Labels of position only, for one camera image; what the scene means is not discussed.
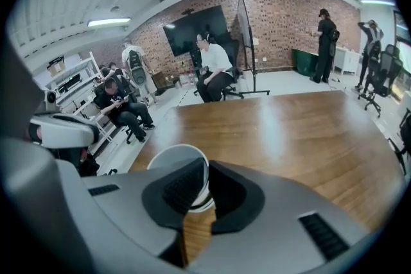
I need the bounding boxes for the ceiling tube light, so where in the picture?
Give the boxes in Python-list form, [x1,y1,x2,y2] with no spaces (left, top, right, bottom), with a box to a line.
[360,0,397,7]
[87,17,132,28]

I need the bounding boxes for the brown wooden side cabinet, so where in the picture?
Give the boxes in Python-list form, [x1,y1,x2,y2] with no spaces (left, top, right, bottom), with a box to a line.
[151,71,168,92]

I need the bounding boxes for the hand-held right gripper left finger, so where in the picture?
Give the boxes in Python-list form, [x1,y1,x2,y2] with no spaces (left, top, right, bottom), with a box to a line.
[0,137,210,274]

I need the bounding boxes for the black office chair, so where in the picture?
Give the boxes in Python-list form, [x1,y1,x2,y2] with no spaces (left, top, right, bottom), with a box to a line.
[358,44,405,119]
[92,83,146,144]
[193,39,245,101]
[387,112,411,176]

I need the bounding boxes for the white cup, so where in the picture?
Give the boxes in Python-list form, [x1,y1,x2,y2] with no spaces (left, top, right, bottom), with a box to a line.
[146,144,216,213]

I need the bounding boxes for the black device on shelf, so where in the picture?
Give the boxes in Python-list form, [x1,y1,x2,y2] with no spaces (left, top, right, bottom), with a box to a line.
[57,73,82,93]

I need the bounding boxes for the white metal shelf rack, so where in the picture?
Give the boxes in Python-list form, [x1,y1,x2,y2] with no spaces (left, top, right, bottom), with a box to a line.
[44,51,120,153]

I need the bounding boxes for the white cabinet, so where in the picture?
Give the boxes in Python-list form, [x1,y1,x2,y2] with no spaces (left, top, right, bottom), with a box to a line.
[332,46,363,76]

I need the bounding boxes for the cardboard box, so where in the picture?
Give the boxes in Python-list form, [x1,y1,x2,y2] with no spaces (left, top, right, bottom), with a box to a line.
[47,55,67,78]

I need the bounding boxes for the rolling whiteboard on stand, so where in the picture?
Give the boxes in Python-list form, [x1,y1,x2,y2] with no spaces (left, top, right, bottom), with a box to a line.
[236,0,271,98]

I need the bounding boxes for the black wall screen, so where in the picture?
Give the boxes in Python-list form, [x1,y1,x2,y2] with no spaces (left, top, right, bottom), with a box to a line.
[162,4,232,58]

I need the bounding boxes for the green bin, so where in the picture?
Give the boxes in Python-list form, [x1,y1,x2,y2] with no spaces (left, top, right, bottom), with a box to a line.
[291,47,320,77]

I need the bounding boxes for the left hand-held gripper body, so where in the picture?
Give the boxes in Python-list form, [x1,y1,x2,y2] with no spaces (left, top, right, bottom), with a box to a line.
[28,89,100,149]

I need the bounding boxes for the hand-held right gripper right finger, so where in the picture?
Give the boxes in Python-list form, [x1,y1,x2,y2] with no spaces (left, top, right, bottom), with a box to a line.
[188,159,372,274]

